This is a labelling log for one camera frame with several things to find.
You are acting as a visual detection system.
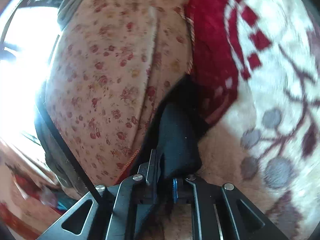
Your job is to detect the black pants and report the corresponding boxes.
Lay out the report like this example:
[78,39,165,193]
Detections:
[140,74,208,179]

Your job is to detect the floral pink quilt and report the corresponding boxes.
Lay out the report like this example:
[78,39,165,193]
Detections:
[46,0,191,186]

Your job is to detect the red white plush blanket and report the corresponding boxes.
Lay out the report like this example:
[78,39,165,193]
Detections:
[139,0,320,240]

